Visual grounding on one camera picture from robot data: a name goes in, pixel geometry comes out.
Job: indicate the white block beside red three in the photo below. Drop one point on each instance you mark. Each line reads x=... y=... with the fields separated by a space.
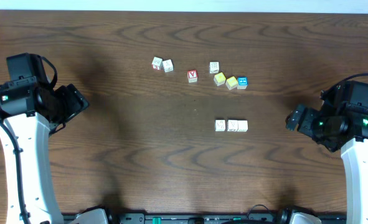
x=168 y=65

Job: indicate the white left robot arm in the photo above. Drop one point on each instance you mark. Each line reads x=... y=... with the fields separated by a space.
x=29 y=115

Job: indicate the yellow block right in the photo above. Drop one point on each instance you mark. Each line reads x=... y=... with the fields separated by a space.
x=231 y=83

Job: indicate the blue block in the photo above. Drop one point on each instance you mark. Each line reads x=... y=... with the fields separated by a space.
x=242 y=83

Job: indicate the white block letter B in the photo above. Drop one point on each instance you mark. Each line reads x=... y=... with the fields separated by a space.
x=214 y=67

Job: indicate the red letter V block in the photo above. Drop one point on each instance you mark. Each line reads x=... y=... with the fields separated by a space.
x=192 y=76

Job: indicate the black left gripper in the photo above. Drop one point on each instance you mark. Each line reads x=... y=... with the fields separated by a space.
x=73 y=101

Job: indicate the yellow block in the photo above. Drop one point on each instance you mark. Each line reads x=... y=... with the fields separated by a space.
x=219 y=79
x=231 y=83

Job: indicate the white block red number three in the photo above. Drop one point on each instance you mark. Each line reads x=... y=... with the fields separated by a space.
x=157 y=63

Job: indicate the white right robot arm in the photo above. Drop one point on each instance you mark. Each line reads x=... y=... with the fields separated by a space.
x=346 y=132

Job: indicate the white block table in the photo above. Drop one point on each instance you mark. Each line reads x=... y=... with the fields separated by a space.
x=220 y=125

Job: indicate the yellow block left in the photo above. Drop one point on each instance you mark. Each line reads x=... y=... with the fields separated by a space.
x=219 y=79

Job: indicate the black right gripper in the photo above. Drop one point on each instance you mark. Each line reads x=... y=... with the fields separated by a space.
x=306 y=126

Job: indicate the white block violin picture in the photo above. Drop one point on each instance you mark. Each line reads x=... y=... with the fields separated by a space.
x=232 y=125

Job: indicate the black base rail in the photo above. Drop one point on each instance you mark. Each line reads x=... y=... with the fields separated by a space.
x=140 y=218

